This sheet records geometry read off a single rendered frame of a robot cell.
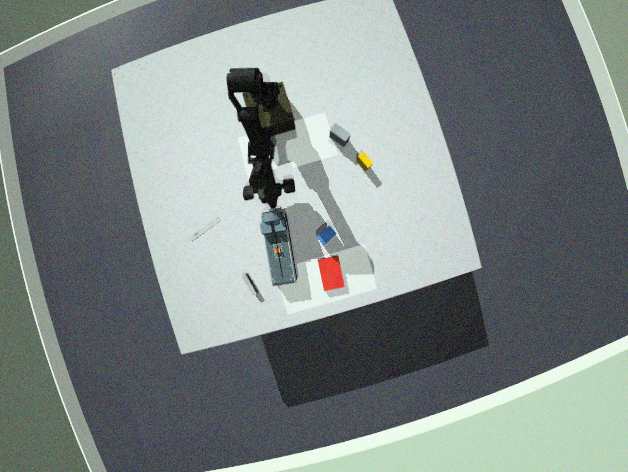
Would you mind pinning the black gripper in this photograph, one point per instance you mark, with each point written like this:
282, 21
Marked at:
288, 185

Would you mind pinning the red block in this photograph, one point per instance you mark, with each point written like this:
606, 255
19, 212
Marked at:
331, 273

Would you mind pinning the yellow rectangular block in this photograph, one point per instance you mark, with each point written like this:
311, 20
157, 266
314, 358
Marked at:
364, 161

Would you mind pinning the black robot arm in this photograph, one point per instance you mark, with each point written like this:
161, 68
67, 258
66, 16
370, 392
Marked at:
259, 145

